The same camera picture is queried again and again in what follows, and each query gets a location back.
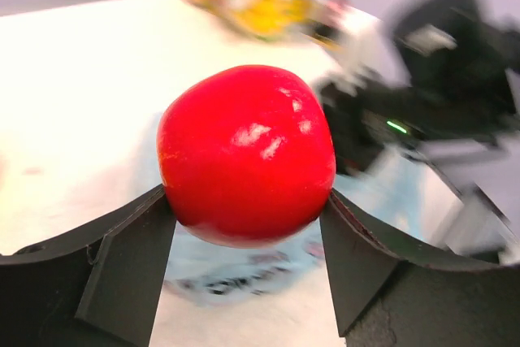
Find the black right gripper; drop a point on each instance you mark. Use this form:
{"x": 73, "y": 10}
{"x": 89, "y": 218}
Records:
{"x": 463, "y": 85}

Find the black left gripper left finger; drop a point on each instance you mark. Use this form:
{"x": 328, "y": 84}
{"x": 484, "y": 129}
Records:
{"x": 96, "y": 285}

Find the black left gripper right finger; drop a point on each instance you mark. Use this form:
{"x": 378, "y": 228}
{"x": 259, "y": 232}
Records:
{"x": 390, "y": 289}

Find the light blue printed plastic bag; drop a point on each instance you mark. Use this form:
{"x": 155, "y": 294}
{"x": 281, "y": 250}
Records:
{"x": 284, "y": 249}

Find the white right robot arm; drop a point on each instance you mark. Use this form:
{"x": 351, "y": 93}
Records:
{"x": 476, "y": 228}

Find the red round fruit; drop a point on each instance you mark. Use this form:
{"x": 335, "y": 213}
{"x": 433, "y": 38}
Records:
{"x": 246, "y": 156}

